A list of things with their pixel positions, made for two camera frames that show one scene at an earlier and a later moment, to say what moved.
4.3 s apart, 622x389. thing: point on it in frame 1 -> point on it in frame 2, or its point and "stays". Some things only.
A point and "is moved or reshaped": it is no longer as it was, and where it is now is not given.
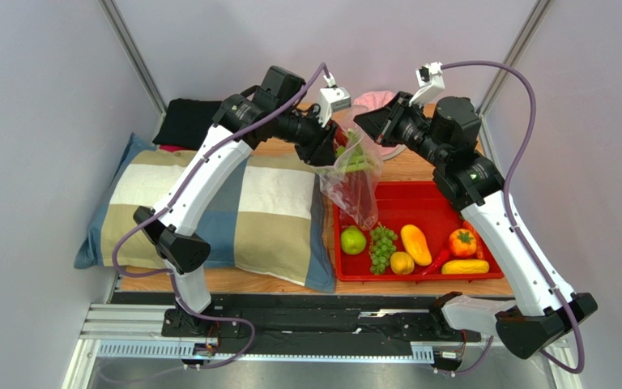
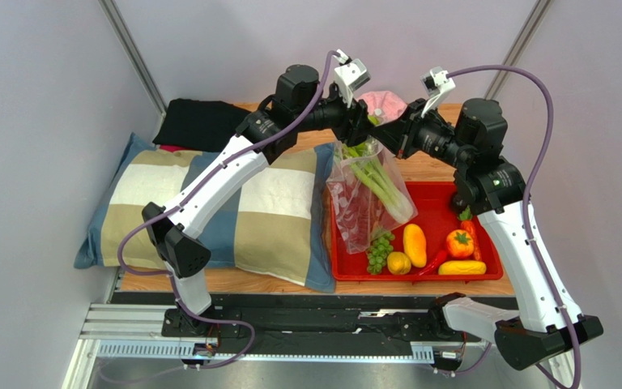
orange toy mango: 415,245 stays
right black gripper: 388,123 stays
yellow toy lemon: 402,262 stays
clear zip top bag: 353,184 is moved or reshaped
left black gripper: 321,150 -> 355,121
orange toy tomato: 462,242 stays
